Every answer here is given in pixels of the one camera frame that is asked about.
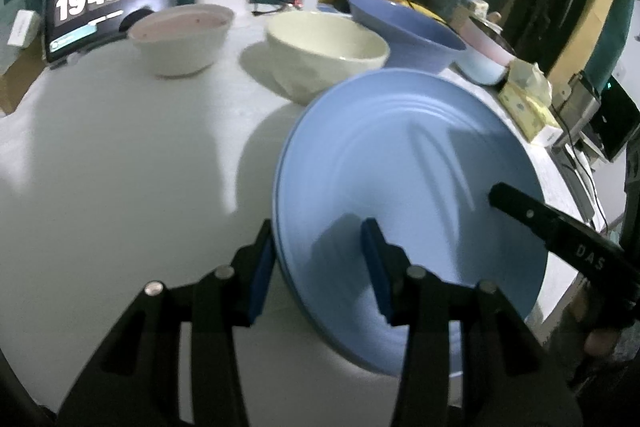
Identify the cream bowl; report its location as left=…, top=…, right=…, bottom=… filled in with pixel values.
left=265, top=11, right=391, bottom=105

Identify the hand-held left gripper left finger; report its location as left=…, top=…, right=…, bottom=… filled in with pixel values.
left=55, top=218, right=276, bottom=427

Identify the small white box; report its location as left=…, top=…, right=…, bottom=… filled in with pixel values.
left=7, top=10, right=41, bottom=48

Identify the narrow teal curtain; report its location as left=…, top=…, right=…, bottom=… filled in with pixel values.
left=582, top=0, right=640, bottom=84

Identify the black smartphone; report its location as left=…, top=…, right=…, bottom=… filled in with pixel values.
left=561, top=154, right=600, bottom=222

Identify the light blue plate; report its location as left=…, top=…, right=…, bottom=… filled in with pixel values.
left=272, top=142, right=464, bottom=381
left=277, top=68, right=549, bottom=370

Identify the large dark blue bowl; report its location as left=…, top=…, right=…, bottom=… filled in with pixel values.
left=347, top=0, right=467, bottom=75

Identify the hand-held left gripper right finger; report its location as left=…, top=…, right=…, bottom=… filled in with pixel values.
left=360, top=217, right=583, bottom=427

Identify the plain pink bowl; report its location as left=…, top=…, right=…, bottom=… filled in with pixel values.
left=462, top=14, right=516, bottom=66

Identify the black monitor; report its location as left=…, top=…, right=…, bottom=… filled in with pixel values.
left=597, top=74, right=640, bottom=162

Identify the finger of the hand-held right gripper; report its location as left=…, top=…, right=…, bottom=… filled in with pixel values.
left=487, top=182, right=627, bottom=281

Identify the steel bowl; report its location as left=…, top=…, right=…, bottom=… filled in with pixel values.
left=470, top=14, right=512, bottom=54

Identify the pink dotted bowl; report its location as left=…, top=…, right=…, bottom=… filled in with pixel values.
left=127, top=4, right=236, bottom=79

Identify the white power bank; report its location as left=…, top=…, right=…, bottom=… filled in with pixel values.
left=530, top=127, right=564, bottom=148

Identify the white power strip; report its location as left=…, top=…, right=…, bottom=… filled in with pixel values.
left=252, top=0, right=346, bottom=16

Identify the black phone cable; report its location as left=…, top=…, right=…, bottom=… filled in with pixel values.
left=554, top=107, right=612, bottom=234

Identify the yellow tissue pack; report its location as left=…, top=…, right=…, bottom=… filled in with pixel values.
left=500, top=59, right=563, bottom=142

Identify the narrow yellow curtain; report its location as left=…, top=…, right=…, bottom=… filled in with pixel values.
left=547, top=0, right=626, bottom=78

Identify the person's right hand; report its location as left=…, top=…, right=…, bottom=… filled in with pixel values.
left=582, top=326, right=627, bottom=359

